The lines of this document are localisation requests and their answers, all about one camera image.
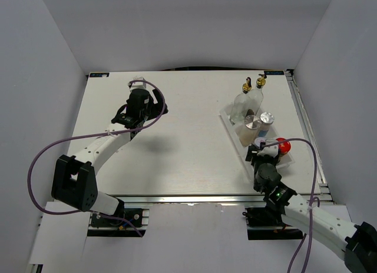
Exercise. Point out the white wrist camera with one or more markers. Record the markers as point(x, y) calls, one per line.
point(269, 147)
point(137, 82)

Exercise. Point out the aluminium table rail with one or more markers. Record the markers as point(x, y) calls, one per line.
point(324, 194)
point(169, 199)

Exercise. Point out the silver cone cap grinder bottle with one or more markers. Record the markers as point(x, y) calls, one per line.
point(250, 130)

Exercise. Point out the aluminium table right rail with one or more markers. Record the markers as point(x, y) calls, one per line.
point(324, 194)

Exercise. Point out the blue sticker on left corner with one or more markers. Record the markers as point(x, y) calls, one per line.
point(99, 75)

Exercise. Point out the aluminium table front rail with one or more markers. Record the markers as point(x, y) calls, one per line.
point(169, 199)

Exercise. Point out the white plastic organizer tray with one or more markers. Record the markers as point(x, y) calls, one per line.
point(235, 130)

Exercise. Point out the silver lid shaker bottle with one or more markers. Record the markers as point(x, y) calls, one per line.
point(267, 120)

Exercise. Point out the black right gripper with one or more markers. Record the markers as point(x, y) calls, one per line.
point(253, 152)

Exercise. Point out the square glass bottle gold spout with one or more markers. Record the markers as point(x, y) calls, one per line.
point(256, 96)

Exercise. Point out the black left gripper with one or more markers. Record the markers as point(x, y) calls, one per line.
point(157, 107)

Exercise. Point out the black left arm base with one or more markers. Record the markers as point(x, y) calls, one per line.
point(129, 221)

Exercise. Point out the red cap sauce jar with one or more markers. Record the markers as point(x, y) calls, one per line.
point(284, 147)

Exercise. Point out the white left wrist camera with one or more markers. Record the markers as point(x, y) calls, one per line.
point(137, 82)

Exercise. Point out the small jar with white lid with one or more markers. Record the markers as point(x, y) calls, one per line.
point(258, 141)

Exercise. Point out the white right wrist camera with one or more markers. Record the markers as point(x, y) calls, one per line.
point(269, 147)

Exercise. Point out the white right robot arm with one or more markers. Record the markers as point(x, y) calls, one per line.
point(354, 244)

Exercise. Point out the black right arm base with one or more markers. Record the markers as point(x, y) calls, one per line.
point(266, 225)

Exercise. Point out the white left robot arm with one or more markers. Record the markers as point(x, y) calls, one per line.
point(75, 181)

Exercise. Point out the clear round glass oil bottle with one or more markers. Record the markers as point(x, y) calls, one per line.
point(242, 104)

